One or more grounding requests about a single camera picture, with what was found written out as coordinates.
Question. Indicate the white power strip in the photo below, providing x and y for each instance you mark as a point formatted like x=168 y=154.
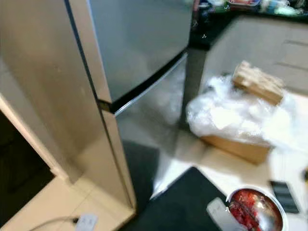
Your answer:
x=87 y=223

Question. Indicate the steel bowl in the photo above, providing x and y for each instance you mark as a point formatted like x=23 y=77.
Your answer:
x=275 y=216

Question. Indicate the brown cardboard box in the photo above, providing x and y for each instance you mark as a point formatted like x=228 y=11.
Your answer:
x=240 y=149

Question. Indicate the silver fridge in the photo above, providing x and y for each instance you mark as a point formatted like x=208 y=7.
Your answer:
x=57 y=72

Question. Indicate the black rectangular object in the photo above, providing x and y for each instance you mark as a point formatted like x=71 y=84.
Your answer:
x=284 y=196

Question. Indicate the red dried chillies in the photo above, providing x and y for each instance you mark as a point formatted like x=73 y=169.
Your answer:
x=245 y=211

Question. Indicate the beige kitchen cabinet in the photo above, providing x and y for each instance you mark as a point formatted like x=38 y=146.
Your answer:
x=269 y=48

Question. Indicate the light wooden block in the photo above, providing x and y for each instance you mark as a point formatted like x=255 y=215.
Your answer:
x=257 y=83

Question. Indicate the black floor mat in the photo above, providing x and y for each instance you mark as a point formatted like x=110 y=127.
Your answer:
x=178 y=207

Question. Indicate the clear plastic sheet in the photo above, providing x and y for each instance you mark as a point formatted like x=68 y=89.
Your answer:
x=226 y=115

